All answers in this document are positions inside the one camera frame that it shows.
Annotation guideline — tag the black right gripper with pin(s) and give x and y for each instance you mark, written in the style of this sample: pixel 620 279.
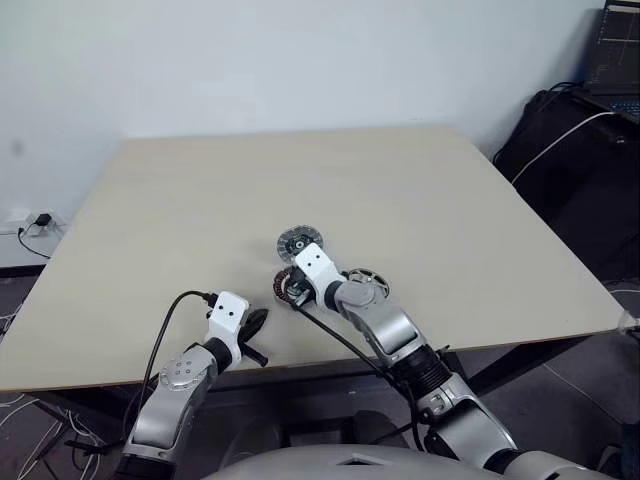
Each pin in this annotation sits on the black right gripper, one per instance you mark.
pixel 301 294

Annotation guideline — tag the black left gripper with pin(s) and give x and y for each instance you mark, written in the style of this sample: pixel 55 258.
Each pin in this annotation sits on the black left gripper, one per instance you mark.
pixel 248 345

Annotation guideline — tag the round grey motor housing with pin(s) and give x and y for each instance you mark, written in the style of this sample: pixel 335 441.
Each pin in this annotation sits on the round grey motor housing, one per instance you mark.
pixel 290 242

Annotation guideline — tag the silver spoked motor disc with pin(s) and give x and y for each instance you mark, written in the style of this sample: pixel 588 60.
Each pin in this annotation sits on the silver spoked motor disc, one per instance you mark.
pixel 375 277

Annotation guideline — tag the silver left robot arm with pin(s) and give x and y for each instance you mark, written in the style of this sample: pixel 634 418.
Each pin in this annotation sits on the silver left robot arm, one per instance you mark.
pixel 165 415

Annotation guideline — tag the silver robot torso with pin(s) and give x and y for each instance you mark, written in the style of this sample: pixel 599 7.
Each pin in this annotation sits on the silver robot torso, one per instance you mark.
pixel 350 465

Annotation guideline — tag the white power strip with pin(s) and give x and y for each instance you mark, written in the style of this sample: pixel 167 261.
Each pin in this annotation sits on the white power strip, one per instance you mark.
pixel 55 226

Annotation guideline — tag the black plug adapter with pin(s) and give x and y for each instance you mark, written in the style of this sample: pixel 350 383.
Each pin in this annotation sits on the black plug adapter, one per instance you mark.
pixel 43 220

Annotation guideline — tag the large black bag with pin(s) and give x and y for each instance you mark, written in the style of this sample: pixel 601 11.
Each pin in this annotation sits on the large black bag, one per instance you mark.
pixel 575 200

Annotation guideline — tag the clear table corner guard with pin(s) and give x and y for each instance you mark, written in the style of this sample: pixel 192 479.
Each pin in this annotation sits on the clear table corner guard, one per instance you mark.
pixel 629 322

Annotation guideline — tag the black open laptop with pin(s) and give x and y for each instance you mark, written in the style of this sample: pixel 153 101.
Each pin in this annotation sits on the black open laptop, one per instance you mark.
pixel 617 45

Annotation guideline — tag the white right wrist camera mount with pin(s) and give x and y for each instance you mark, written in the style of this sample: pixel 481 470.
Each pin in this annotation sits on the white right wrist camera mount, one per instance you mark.
pixel 314 265

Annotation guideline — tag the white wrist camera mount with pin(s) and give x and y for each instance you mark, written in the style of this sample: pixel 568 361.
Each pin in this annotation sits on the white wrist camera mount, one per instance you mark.
pixel 227 312
pixel 314 265

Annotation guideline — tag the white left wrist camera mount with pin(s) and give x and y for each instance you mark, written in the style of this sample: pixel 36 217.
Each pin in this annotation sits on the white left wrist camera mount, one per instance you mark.
pixel 227 312

